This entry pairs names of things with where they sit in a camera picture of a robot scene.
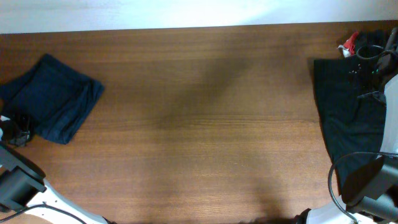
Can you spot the black garment on table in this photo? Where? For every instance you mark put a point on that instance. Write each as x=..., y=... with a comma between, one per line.
x=352, y=127

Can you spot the red and white cloth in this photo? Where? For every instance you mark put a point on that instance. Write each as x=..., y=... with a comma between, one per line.
x=348, y=48

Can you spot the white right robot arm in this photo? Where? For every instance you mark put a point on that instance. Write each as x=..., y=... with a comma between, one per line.
x=369, y=194

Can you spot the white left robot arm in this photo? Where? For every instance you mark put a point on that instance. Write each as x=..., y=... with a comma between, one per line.
x=24, y=188

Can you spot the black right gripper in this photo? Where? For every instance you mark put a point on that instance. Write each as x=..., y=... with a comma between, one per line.
x=361, y=73

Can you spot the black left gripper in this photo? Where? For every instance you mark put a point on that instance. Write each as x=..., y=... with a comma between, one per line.
x=23, y=139

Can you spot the dark blue shorts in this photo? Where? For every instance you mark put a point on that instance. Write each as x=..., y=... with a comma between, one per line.
x=57, y=98

